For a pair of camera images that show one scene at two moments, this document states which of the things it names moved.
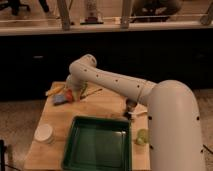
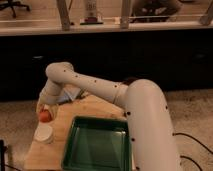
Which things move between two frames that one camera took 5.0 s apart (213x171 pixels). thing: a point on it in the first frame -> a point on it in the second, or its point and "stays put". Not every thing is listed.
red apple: x=69 y=95 -> x=45 y=116
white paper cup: x=44 y=133 stays put
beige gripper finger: x=76 y=95 -> x=54 y=109
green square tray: x=98 y=143 stays put
